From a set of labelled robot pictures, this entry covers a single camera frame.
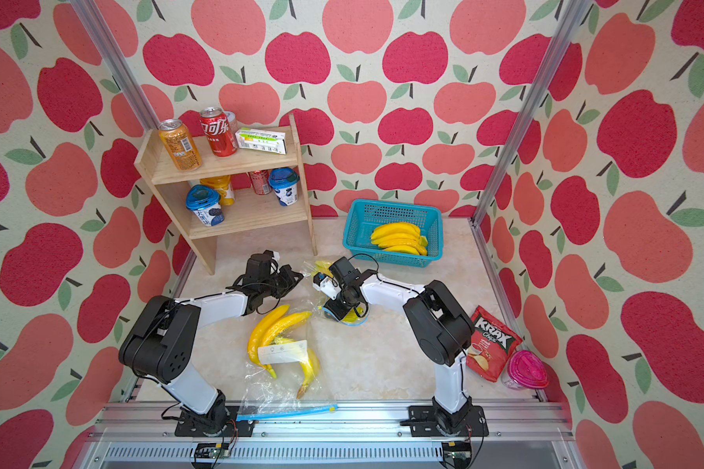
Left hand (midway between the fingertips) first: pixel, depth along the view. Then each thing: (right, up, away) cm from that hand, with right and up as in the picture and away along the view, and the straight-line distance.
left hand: (306, 278), depth 93 cm
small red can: (-15, +32, +2) cm, 36 cm away
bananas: (-9, -13, -12) cm, 20 cm away
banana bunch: (+33, +14, +18) cm, 40 cm away
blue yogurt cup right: (-7, +31, -3) cm, 32 cm away
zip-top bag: (-4, -26, -11) cm, 29 cm away
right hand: (+9, -11, 0) cm, 14 cm away
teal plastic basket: (+20, +23, +23) cm, 38 cm away
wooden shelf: (-18, +22, +3) cm, 28 cm away
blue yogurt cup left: (-28, +23, -9) cm, 38 cm away
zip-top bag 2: (+4, -5, -8) cm, 10 cm away
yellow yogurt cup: (-26, +30, -4) cm, 40 cm away
